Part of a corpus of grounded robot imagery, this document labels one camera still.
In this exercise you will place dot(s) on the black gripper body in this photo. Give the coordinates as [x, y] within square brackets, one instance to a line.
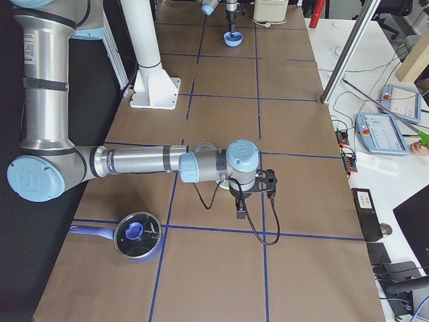
[230, 8]
[238, 194]

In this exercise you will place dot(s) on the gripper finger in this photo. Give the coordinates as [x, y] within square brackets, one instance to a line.
[231, 29]
[240, 207]

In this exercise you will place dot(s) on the blue bowl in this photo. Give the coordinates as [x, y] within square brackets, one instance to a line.
[233, 39]

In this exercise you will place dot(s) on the green bowl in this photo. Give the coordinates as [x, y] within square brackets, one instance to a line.
[224, 185]

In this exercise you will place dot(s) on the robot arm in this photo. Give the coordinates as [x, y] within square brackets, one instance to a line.
[191, 48]
[209, 6]

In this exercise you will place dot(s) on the white appliance box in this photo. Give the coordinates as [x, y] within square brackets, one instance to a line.
[270, 11]

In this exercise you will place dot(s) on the red cylinder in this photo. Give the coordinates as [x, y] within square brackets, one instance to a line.
[316, 13]

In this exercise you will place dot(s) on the blue saucepan with glass lid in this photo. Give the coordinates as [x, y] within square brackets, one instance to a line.
[138, 236]

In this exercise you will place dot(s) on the teach pendant near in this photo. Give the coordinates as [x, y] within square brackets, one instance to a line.
[380, 134]

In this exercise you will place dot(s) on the teach pendant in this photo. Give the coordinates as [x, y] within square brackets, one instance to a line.
[403, 102]
[380, 134]

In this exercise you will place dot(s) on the black monitor stand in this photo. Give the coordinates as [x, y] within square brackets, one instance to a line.
[404, 288]

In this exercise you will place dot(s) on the teach pendant far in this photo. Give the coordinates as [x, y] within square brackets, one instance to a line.
[403, 102]

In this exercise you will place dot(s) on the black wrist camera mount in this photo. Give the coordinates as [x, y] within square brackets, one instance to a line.
[265, 182]

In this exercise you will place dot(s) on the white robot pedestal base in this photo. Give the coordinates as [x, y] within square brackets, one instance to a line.
[153, 88]

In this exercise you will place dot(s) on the aluminium frame post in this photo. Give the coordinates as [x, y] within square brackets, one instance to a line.
[361, 23]

